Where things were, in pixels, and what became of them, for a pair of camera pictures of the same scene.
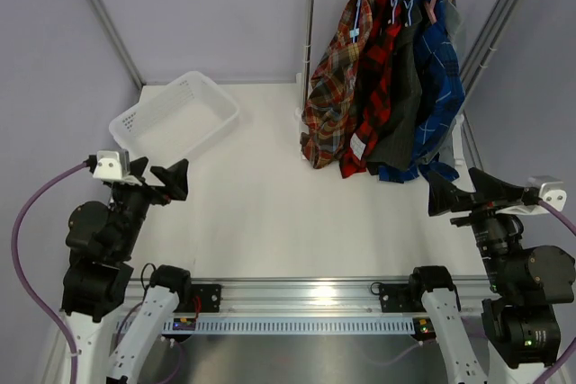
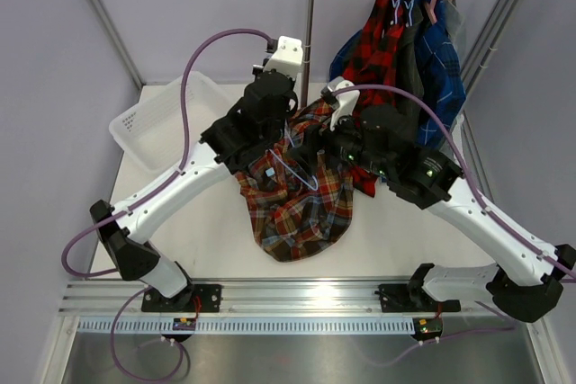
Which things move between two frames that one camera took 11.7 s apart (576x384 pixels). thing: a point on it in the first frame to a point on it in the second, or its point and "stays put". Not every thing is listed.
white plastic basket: (176, 120) stays put
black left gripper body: (133, 202) to (277, 132)
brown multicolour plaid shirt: (329, 104) to (295, 209)
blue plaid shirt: (442, 91) stays put
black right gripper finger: (445, 197) to (307, 156)
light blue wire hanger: (359, 2) to (290, 168)
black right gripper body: (490, 226) to (346, 144)
